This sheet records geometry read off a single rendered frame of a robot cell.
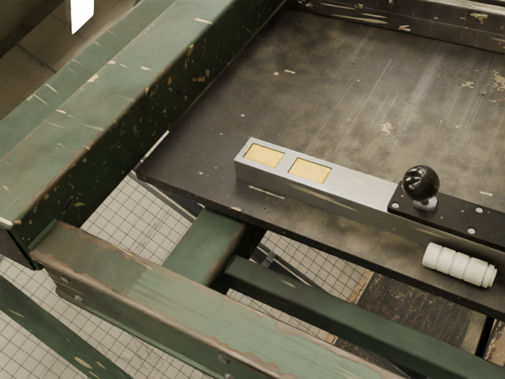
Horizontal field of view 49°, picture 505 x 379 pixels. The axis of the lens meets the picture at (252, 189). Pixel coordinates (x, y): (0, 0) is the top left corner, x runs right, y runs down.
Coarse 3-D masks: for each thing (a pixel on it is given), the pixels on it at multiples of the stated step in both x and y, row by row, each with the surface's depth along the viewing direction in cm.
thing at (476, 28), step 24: (312, 0) 104; (336, 0) 101; (360, 0) 99; (384, 0) 96; (408, 0) 94; (432, 0) 92; (456, 0) 92; (480, 0) 92; (504, 0) 90; (384, 24) 100; (408, 24) 97; (432, 24) 95; (456, 24) 93; (480, 24) 91; (504, 24) 89; (480, 48) 94; (504, 48) 92
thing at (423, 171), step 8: (416, 168) 57; (424, 168) 57; (408, 176) 57; (416, 176) 57; (424, 176) 57; (432, 176) 57; (408, 184) 57; (416, 184) 57; (424, 184) 56; (432, 184) 57; (408, 192) 58; (416, 192) 57; (424, 192) 57; (432, 192) 57; (416, 200) 58; (424, 200) 58; (432, 200) 67; (424, 208) 67; (432, 208) 67
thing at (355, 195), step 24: (264, 144) 79; (240, 168) 78; (264, 168) 76; (288, 168) 75; (336, 168) 74; (288, 192) 76; (312, 192) 73; (336, 192) 72; (360, 192) 71; (384, 192) 71; (360, 216) 72; (384, 216) 69; (432, 240) 68; (456, 240) 66; (504, 264) 65
